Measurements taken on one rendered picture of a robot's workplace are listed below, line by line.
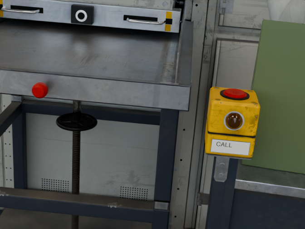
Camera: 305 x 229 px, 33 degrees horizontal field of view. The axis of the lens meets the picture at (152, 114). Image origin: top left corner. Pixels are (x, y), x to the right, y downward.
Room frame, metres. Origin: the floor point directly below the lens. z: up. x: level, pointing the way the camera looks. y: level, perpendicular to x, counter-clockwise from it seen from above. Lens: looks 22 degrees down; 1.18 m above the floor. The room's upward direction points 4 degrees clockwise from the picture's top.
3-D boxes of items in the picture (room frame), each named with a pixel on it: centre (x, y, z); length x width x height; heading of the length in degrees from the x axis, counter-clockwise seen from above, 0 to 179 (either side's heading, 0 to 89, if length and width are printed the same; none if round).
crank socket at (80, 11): (1.43, 0.21, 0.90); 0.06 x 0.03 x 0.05; 87
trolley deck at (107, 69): (1.38, 0.22, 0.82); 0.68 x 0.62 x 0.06; 177
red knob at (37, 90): (1.02, 0.23, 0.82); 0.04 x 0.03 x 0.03; 177
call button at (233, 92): (0.83, -0.14, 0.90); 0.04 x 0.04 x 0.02
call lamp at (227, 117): (0.79, -0.13, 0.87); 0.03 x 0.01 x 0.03; 87
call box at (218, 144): (0.83, -0.14, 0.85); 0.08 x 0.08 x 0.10; 87
